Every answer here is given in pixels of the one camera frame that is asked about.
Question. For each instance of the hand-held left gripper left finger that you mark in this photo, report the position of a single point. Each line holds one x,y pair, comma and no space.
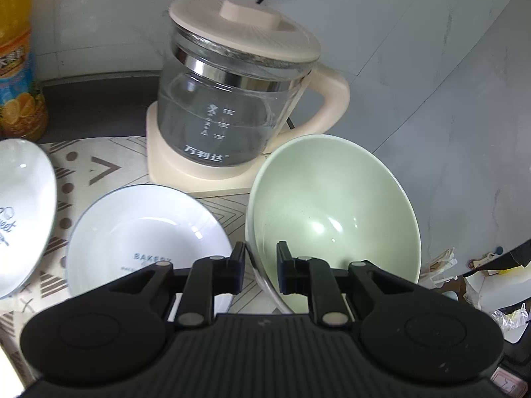
237,269

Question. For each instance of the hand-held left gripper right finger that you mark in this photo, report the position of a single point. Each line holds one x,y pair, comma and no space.
284,269

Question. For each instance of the pale green bowl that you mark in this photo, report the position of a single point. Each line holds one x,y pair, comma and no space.
332,199

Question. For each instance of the white bowl with blue print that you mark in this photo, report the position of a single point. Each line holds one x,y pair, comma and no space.
137,224

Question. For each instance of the white bowl with script print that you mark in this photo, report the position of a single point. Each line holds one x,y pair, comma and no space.
25,182

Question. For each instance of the cream kettle base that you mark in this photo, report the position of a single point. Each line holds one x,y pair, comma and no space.
174,170

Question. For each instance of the light blue cap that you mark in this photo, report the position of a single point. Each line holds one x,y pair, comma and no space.
450,295

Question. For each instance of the patterned table mat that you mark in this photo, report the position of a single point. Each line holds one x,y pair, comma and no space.
103,166

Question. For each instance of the glass kettle with cream lid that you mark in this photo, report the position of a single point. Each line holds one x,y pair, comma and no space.
232,91

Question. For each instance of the white cardboard box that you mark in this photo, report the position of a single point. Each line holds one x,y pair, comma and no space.
489,288

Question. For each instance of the yellow packet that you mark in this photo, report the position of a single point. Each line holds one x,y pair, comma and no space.
512,270

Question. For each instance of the clear plastic bag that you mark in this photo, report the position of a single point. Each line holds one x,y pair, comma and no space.
512,319

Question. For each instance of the orange juice bottle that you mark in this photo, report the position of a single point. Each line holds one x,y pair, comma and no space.
16,70

